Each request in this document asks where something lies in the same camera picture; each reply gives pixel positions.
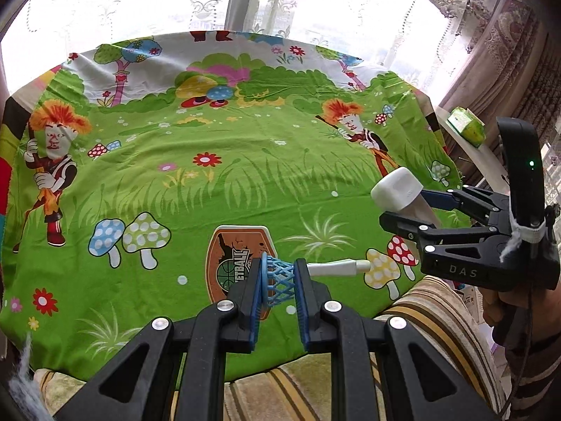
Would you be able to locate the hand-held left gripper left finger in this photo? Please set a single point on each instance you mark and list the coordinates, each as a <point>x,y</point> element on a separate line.
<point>250,307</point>

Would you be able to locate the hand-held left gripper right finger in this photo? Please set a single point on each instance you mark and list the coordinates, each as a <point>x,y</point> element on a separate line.
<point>307,311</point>

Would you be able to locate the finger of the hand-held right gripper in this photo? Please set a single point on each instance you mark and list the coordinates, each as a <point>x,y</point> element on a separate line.
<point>438,239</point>
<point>477,206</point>

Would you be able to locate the toy basketball hoop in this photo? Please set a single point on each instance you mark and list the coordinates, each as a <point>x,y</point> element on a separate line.
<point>228,263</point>

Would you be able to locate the white plastic bracket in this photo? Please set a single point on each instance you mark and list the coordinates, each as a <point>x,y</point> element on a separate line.
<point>396,190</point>

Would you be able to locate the person's right forearm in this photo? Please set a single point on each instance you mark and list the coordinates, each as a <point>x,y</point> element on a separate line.
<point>543,359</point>

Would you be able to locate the person's right hand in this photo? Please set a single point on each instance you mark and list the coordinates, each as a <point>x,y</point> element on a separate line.
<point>499,309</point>

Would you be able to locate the striped plush cushion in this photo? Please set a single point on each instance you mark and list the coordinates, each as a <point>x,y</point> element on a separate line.
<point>438,311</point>

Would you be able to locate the green tissue box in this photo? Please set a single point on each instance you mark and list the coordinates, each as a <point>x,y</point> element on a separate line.
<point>466,127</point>

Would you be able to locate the patterned beige curtain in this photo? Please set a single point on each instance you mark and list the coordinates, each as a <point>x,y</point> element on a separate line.
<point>517,61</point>

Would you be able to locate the green cartoon printed blanket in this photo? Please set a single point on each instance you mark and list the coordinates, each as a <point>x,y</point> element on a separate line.
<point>219,140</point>

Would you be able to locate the white fluffy tuft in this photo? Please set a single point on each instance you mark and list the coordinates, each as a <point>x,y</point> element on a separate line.
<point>24,386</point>

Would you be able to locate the sheer lace curtain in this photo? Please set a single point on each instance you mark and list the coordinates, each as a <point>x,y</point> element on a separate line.
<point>175,0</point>

